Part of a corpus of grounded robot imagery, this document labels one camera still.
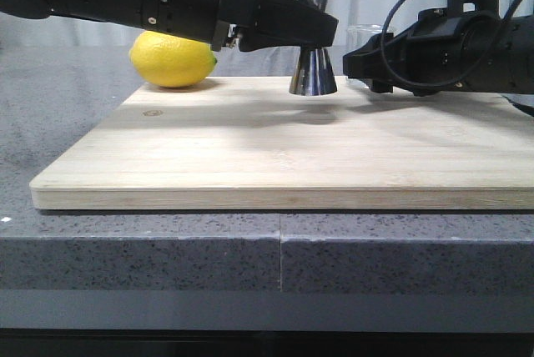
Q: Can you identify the silver double jigger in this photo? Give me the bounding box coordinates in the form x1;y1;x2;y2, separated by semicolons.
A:
290;0;337;97

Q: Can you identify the yellow lemon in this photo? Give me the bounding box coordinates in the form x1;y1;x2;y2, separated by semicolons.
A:
128;31;217;88

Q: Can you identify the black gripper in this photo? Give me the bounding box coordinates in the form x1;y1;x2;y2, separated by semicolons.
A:
144;0;338;51
343;12;507;95

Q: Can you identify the small glass beaker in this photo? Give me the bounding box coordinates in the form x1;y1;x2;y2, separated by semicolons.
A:
345;24;382;89

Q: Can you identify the wooden cutting board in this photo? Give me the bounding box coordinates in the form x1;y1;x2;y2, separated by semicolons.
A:
30;77;533;210

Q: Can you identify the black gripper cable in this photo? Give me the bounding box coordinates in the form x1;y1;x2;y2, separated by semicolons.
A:
379;0;534;88

